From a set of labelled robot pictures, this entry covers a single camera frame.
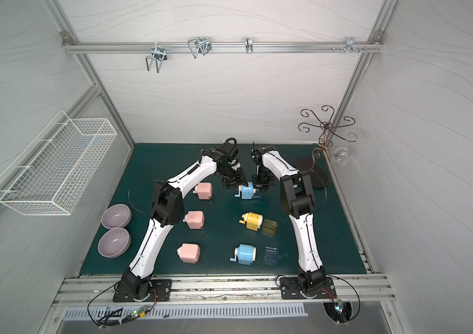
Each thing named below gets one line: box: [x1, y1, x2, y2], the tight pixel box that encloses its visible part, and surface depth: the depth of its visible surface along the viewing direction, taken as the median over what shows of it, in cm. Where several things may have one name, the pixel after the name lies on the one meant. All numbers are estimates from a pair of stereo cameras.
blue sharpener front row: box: [229, 243, 257, 266], surface depth 77 cm
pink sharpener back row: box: [192, 182, 213, 200], surface depth 97 cm
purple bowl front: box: [97, 227, 132, 259], surface depth 83 cm
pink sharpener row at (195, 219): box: [182, 210, 205, 230], surface depth 86 cm
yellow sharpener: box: [238, 211, 264, 232], surface depth 86 cm
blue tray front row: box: [263, 245, 280, 264], surface depth 84 cm
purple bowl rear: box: [100, 203, 133, 230], surface depth 90 cm
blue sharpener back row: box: [234, 181, 256, 200], surface depth 97 cm
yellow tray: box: [262, 219, 279, 236], surface depth 91 cm
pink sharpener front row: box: [176, 243, 201, 264], surface depth 78 cm
